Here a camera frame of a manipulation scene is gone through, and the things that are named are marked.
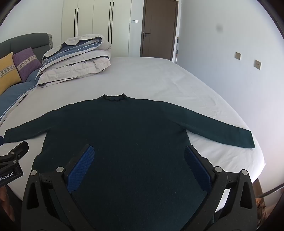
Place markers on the purple embroidered pillow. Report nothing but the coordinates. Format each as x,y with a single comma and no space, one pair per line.
26,63

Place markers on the blue pillow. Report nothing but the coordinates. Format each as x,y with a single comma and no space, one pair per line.
13,95

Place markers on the white wardrobe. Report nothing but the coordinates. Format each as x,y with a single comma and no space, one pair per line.
95,24

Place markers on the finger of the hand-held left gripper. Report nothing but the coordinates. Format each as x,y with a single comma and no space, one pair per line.
18,150

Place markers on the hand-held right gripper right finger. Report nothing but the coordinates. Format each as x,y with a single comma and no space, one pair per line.
196,168

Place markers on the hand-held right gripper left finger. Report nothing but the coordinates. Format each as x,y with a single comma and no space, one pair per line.
82,168

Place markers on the folded beige blue duvet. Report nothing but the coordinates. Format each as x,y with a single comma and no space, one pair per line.
75,60

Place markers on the yellow embroidered pillow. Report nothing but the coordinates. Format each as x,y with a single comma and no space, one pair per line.
7,73

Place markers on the bed with white sheet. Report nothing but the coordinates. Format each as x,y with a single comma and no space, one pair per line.
166,82

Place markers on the grey upholstered headboard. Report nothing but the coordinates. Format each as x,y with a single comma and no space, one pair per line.
24,42

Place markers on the dark green sweater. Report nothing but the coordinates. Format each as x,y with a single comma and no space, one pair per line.
133,137

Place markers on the brown wooden door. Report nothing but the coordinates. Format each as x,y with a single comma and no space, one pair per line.
159,28

